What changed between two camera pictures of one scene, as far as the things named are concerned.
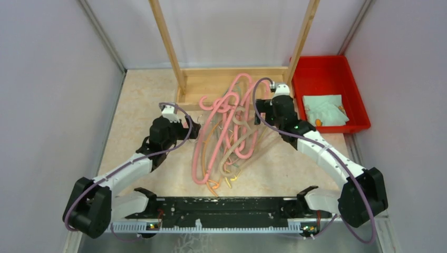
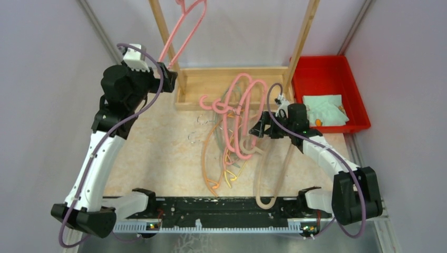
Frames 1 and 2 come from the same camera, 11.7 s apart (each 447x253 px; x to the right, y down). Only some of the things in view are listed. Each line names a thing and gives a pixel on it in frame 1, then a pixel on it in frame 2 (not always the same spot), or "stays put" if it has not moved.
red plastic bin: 328,75 stays put
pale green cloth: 326,108 stays put
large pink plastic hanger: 207,104 to 185,12
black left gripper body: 177,132 to 144,83
